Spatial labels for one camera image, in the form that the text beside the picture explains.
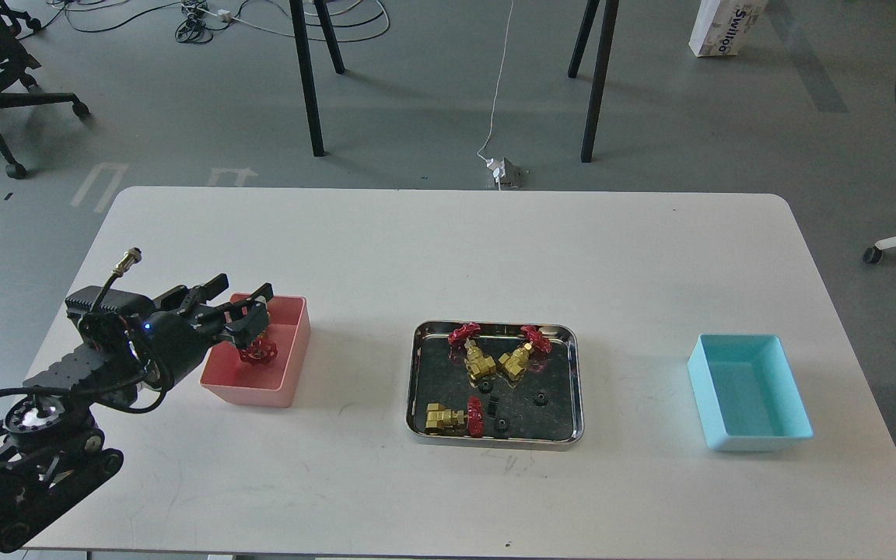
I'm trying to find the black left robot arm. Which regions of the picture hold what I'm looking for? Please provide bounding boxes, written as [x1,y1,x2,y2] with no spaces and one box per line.
[0,274,273,553]

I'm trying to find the tangled floor cables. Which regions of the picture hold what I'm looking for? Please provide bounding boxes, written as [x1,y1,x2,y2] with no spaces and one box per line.
[44,0,390,45]

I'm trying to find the brass valve red handwheel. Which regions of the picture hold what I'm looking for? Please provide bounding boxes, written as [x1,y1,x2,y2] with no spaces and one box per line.
[424,397,485,437]
[238,311,278,364]
[499,325,552,383]
[447,322,498,383]

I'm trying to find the light blue plastic box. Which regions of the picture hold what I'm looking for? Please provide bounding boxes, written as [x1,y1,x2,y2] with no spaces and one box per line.
[687,334,814,453]

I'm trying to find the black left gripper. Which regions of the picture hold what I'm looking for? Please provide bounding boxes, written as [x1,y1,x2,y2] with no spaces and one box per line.
[77,273,274,390]

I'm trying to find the pink plastic box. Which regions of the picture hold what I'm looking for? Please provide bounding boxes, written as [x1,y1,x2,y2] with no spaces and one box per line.
[199,296,312,408]

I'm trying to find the white cable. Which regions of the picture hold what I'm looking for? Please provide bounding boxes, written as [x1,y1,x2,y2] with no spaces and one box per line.
[477,0,515,163]

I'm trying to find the black table leg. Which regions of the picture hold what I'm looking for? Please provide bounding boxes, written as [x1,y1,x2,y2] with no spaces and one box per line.
[580,1,620,163]
[313,0,345,75]
[568,0,600,79]
[289,0,327,157]

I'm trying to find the stainless steel tray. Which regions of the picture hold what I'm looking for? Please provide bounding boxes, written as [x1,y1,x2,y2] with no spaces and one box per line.
[406,321,584,444]

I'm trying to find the white power adapter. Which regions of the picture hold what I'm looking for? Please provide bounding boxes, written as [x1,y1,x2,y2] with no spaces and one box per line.
[486,157,525,191]

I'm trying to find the white cardboard box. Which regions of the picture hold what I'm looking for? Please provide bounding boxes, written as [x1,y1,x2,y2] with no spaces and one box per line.
[688,1,768,58]

